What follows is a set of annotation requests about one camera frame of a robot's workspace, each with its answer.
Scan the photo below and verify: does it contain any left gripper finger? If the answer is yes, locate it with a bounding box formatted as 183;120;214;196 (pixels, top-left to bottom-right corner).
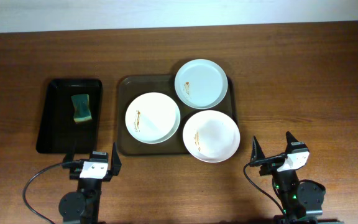
110;142;122;176
65;141;76;162

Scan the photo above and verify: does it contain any green and yellow sponge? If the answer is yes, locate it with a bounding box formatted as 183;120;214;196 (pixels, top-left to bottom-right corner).
71;94;92;124

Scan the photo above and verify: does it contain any brown translucent serving tray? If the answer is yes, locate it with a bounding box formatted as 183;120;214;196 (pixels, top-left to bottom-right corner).
116;73;239;157

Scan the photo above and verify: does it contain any white plate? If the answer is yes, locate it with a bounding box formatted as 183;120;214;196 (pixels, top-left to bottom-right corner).
182;110;241;163
125;92;181;144

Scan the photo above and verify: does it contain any pale grey plate top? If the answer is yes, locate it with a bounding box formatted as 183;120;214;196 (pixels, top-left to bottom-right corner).
174;59;228;110

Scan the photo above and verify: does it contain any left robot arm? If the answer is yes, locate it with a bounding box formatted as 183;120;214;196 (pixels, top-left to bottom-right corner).
58;146;122;224

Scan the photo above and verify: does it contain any black rectangular sponge tray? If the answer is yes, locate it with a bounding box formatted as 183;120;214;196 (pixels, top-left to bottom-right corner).
36;78;103;154

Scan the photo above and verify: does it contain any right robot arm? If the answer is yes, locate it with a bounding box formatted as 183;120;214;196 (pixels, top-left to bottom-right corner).
245;131;326;223

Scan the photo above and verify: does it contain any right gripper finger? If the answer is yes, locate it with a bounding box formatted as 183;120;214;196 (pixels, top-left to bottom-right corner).
250;136;265;162
285;131;298;153

